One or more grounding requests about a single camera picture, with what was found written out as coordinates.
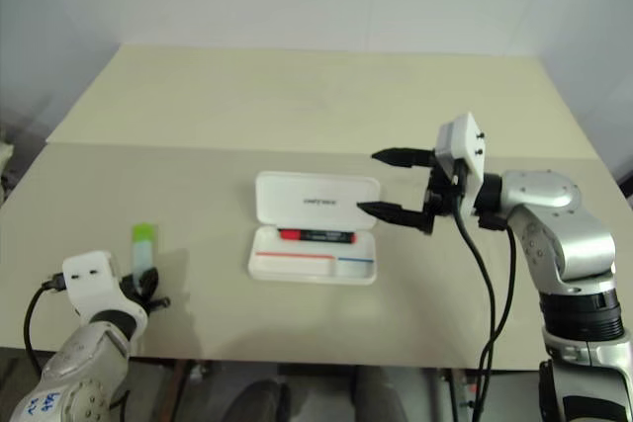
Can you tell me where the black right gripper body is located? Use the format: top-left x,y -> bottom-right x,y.
420,148 -> 470,236

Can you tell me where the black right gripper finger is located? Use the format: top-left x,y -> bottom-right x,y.
370,145 -> 437,170
356,200 -> 427,231

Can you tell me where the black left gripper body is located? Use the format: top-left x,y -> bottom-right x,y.
120,271 -> 155,313

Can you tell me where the green capped glue stick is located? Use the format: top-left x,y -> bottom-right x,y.
130,222 -> 159,286

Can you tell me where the white open pencil case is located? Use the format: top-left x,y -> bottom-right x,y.
246,170 -> 382,288

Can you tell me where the red capped black marker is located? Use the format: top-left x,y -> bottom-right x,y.
277,227 -> 360,246

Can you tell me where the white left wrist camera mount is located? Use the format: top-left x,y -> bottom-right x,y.
62,250 -> 126,318

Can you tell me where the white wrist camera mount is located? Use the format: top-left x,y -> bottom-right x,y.
62,250 -> 126,318
434,112 -> 489,192

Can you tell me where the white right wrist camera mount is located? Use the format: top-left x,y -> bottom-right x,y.
434,112 -> 489,192

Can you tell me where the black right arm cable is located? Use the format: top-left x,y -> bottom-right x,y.
477,212 -> 519,422
452,204 -> 497,422

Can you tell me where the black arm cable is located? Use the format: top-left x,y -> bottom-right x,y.
23,273 -> 66,375
452,204 -> 497,422
477,212 -> 519,422

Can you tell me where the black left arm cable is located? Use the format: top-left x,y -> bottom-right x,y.
23,273 -> 66,375

